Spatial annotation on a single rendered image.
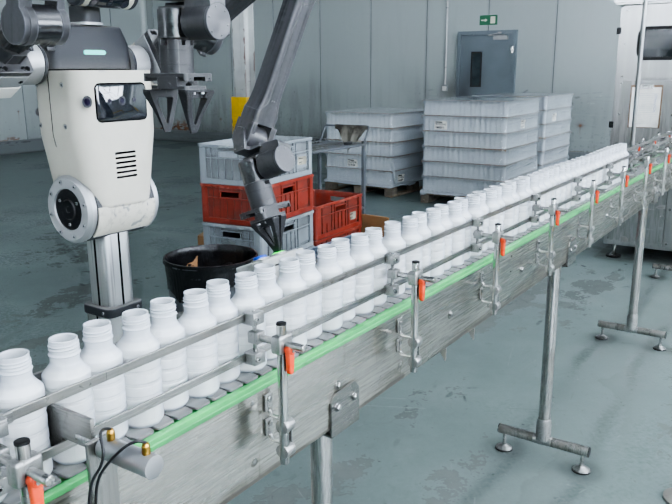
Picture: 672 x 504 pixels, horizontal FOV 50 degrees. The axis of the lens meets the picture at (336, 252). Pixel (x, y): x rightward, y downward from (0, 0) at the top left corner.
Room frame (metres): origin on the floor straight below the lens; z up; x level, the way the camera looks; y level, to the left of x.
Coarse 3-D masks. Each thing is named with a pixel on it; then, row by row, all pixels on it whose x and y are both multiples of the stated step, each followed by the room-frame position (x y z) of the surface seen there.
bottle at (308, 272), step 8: (296, 256) 1.31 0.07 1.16; (304, 256) 1.30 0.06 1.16; (312, 256) 1.31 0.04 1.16; (304, 264) 1.30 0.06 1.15; (312, 264) 1.30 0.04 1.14; (304, 272) 1.30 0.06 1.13; (312, 272) 1.30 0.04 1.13; (304, 280) 1.29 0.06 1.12; (312, 280) 1.29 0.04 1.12; (320, 280) 1.31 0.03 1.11; (312, 296) 1.29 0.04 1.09; (320, 296) 1.31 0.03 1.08; (312, 304) 1.29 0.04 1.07; (320, 304) 1.31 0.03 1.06; (312, 312) 1.29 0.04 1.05; (320, 312) 1.31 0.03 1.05; (312, 320) 1.29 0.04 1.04; (320, 328) 1.31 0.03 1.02; (312, 336) 1.29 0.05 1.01
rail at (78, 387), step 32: (544, 192) 2.33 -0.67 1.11; (384, 256) 1.48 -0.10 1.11; (448, 256) 1.74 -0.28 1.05; (320, 288) 1.28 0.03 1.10; (384, 288) 1.48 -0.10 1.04; (320, 320) 1.28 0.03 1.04; (160, 352) 0.96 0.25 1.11; (96, 384) 0.87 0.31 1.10; (192, 384) 1.01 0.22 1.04; (128, 416) 0.91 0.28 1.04; (64, 448) 0.82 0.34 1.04
